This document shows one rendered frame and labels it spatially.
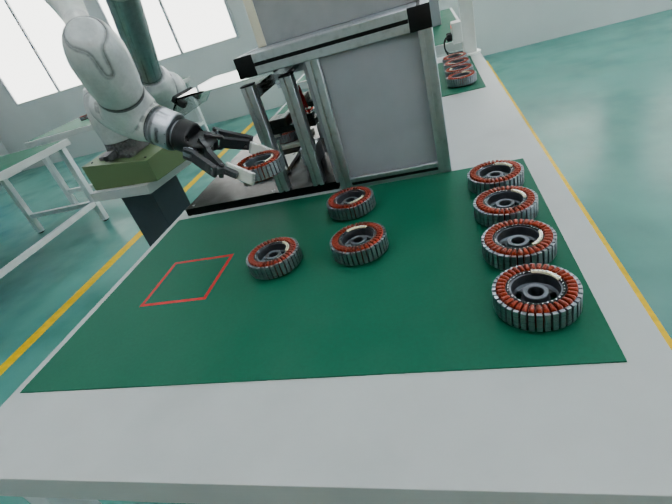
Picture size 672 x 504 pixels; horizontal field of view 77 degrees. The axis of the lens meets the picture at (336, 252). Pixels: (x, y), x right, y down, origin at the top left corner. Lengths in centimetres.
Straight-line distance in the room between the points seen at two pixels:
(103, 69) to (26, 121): 777
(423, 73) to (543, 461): 78
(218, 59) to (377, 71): 562
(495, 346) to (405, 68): 65
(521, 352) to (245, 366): 39
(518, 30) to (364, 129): 511
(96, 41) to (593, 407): 95
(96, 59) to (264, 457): 75
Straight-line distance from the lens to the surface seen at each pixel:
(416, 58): 102
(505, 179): 92
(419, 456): 52
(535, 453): 52
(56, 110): 826
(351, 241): 82
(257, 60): 106
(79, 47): 97
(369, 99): 104
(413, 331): 64
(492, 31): 604
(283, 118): 128
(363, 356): 62
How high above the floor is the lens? 119
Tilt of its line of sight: 31 degrees down
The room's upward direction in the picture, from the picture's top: 18 degrees counter-clockwise
